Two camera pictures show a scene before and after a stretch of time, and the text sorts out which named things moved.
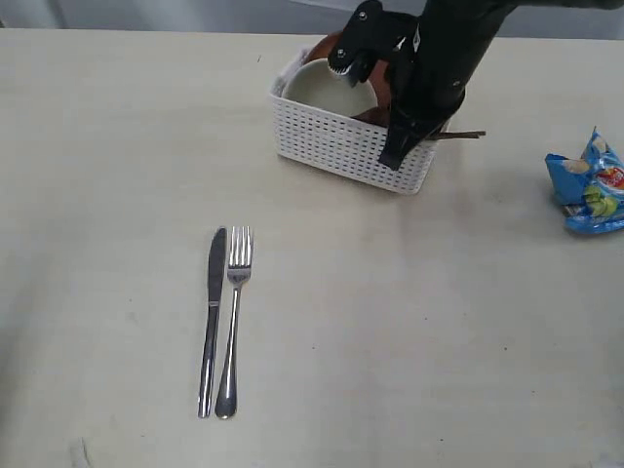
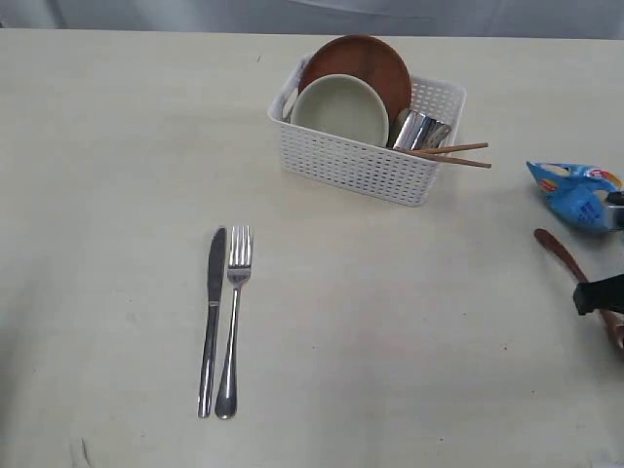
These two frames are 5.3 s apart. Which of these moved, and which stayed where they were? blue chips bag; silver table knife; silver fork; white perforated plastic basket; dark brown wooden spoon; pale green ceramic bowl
Moved: pale green ceramic bowl; blue chips bag; dark brown wooden spoon; white perforated plastic basket
Stayed: silver table knife; silver fork
